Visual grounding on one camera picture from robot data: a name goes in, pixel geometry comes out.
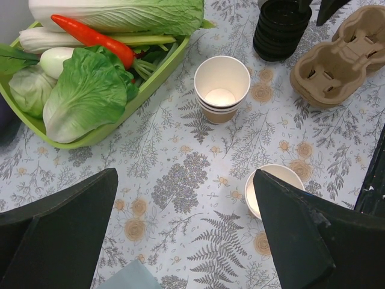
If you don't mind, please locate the stack of pulp cup carriers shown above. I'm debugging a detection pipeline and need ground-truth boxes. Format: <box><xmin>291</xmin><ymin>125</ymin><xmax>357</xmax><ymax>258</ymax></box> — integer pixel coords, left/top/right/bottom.
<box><xmin>290</xmin><ymin>5</ymin><xmax>384</xmax><ymax>108</ymax></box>

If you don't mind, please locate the floral table mat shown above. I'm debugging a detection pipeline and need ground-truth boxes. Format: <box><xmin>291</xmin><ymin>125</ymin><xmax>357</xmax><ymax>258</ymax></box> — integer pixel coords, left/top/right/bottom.
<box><xmin>1</xmin><ymin>1</ymin><xmax>384</xmax><ymax>288</ymax></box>

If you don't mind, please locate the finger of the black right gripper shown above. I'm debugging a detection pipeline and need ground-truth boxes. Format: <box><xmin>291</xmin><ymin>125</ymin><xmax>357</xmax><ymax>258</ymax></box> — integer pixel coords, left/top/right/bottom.
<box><xmin>316</xmin><ymin>0</ymin><xmax>350</xmax><ymax>26</ymax></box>

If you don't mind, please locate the stack of black lids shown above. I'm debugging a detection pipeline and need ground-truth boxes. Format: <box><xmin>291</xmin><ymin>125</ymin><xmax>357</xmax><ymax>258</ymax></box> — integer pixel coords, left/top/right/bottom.
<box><xmin>253</xmin><ymin>0</ymin><xmax>312</xmax><ymax>62</ymax></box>

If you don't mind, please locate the green lettuce head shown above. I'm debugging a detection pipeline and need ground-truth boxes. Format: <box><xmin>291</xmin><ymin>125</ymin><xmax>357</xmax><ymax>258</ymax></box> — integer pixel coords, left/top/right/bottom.
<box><xmin>43</xmin><ymin>46</ymin><xmax>139</xmax><ymax>143</ymax></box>

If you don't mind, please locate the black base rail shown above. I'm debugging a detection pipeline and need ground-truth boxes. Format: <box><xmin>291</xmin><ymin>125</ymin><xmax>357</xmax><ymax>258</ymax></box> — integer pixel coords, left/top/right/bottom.
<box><xmin>354</xmin><ymin>127</ymin><xmax>385</xmax><ymax>218</ymax></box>

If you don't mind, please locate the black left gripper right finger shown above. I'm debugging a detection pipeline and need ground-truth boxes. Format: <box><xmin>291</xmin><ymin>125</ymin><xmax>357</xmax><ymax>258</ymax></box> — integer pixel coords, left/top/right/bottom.
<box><xmin>253</xmin><ymin>169</ymin><xmax>384</xmax><ymax>288</ymax></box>

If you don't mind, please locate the light blue paper bag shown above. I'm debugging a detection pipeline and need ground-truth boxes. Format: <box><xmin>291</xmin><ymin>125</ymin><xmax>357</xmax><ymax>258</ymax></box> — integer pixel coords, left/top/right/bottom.
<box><xmin>97</xmin><ymin>259</ymin><xmax>162</xmax><ymax>289</ymax></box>

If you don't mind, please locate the red carrot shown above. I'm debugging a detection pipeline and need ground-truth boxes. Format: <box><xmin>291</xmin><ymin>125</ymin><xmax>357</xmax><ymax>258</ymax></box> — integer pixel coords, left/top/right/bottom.
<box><xmin>51</xmin><ymin>14</ymin><xmax>135</xmax><ymax>69</ymax></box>

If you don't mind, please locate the napa cabbage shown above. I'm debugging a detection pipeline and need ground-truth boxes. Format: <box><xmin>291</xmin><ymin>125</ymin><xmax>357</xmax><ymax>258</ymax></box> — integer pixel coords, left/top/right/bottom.
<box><xmin>28</xmin><ymin>0</ymin><xmax>209</xmax><ymax>36</ymax></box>

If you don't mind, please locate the stack of paper cups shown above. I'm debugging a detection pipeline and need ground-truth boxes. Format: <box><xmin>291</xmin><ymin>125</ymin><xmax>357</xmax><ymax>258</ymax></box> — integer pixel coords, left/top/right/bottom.
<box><xmin>194</xmin><ymin>55</ymin><xmax>251</xmax><ymax>124</ymax></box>

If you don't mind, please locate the single brown paper cup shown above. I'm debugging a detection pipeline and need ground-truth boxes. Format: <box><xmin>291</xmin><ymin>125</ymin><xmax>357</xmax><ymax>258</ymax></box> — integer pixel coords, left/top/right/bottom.
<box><xmin>244</xmin><ymin>164</ymin><xmax>306</xmax><ymax>220</ymax></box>

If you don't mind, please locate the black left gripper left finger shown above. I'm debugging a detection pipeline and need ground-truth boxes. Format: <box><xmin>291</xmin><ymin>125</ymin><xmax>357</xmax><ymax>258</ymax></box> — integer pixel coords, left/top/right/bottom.
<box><xmin>1</xmin><ymin>168</ymin><xmax>118</xmax><ymax>288</ymax></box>

